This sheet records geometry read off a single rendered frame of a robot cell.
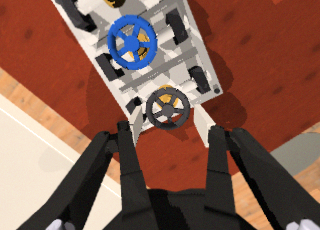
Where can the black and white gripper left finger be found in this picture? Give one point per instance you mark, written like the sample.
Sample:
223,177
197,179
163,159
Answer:
69,206

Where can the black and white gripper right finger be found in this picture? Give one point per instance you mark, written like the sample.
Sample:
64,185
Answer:
285,203

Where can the white mounting plate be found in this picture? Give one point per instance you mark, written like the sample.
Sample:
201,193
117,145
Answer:
199,48

